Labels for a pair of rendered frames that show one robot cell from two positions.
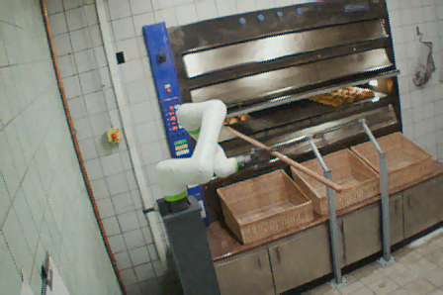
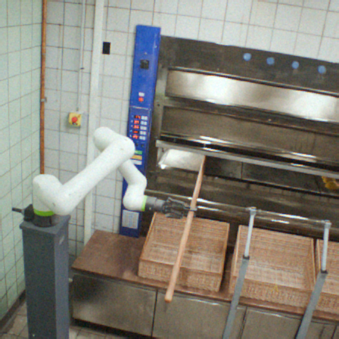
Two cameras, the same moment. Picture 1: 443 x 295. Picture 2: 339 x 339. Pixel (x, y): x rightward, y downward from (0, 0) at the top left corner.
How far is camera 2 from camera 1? 119 cm
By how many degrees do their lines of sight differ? 22
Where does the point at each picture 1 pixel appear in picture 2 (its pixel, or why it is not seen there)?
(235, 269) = (119, 293)
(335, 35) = not seen: outside the picture
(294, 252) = (182, 310)
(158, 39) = (147, 44)
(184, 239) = (34, 250)
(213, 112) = (112, 150)
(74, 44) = (66, 17)
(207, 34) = (203, 57)
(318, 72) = (315, 147)
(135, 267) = not seen: hidden behind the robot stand
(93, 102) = (69, 80)
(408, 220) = not seen: outside the picture
